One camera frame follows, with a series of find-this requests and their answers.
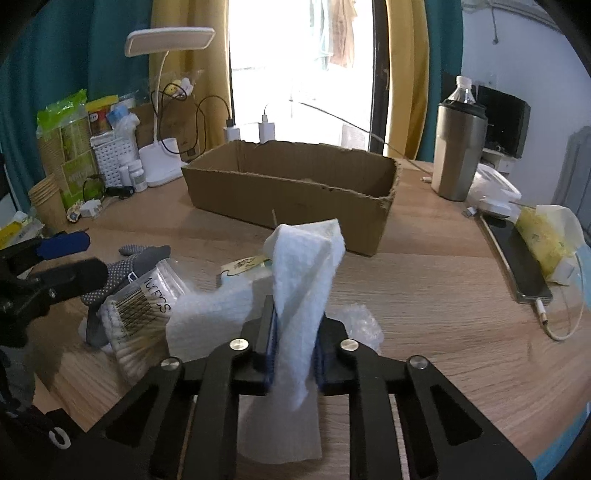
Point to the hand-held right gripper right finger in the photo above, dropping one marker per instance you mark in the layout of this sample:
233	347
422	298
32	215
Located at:
319	367

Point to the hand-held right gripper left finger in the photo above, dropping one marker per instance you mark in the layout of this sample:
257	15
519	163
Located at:
271	344

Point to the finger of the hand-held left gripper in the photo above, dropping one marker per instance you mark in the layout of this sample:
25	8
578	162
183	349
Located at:
69	274
64	244

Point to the clear plastic bag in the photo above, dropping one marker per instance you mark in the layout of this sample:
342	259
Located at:
364	328

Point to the white textured cloth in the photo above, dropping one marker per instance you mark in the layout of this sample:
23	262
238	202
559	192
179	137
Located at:
207	318

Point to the dark grey socks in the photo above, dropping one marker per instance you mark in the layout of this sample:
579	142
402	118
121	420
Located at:
138	261

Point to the small printed tissue packet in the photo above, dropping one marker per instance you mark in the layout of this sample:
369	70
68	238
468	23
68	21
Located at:
240	270

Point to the cotton swab pack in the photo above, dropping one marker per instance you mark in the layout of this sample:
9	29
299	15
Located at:
138	323

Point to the white plug adapter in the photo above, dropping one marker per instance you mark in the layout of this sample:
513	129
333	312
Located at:
91	208

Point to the stack of paper cups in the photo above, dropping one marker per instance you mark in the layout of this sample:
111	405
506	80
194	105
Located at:
46	203

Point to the yellow and white tissue pack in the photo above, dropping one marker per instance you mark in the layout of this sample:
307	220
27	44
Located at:
14	229

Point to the small white pill bottle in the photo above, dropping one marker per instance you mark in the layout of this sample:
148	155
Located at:
124	177

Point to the white perforated container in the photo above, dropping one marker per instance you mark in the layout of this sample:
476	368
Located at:
113	157

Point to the green tea packet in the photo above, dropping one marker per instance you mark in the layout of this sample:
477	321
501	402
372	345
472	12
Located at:
69	138

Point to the white desk lamp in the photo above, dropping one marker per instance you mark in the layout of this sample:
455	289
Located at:
159	162

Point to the yellow lid jar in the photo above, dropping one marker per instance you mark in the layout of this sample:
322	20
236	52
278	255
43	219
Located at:
99	110

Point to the blue and white packet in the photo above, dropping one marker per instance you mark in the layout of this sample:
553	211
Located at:
121	116

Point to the tall brown cardboard box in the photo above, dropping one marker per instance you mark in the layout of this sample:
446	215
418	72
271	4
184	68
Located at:
182	129

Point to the teal curtain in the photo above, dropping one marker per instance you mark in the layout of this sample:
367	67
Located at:
69	50
445	46

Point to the bag with yellow toy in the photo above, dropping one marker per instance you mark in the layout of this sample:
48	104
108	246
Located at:
181	85

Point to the black smartphone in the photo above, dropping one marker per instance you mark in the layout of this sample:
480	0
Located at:
517	259

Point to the yellow curtain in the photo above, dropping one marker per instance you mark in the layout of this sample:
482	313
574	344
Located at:
194	50
406	69

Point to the white plastic bag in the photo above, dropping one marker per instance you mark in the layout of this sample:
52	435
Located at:
494	194

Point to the steel tumbler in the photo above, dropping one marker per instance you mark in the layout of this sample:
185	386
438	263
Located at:
455	157

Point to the clear water bottle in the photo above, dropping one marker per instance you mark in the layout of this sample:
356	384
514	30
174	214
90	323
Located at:
461	94

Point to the black speaker box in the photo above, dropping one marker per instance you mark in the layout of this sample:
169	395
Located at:
505	121

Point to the hanging clothes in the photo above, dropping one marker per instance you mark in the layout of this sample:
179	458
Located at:
339	32

